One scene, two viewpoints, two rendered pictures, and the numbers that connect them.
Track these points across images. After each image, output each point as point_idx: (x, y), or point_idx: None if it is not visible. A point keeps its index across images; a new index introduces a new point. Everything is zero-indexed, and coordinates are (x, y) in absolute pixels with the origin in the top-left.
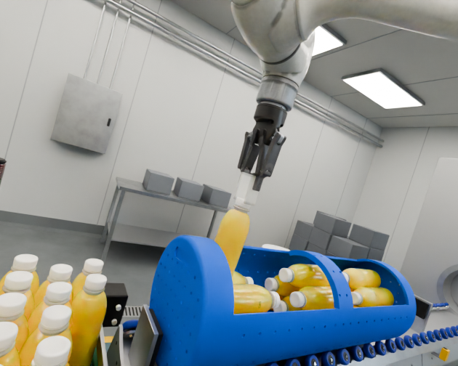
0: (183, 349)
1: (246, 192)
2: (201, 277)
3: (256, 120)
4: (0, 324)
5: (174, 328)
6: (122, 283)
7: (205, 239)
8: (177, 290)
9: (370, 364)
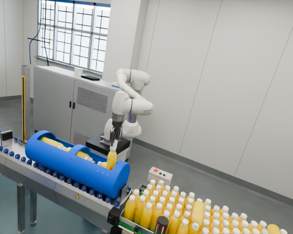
0: (127, 178)
1: (116, 145)
2: (129, 165)
3: (116, 126)
4: (158, 187)
5: (124, 180)
6: (109, 212)
7: (119, 164)
8: (123, 176)
9: None
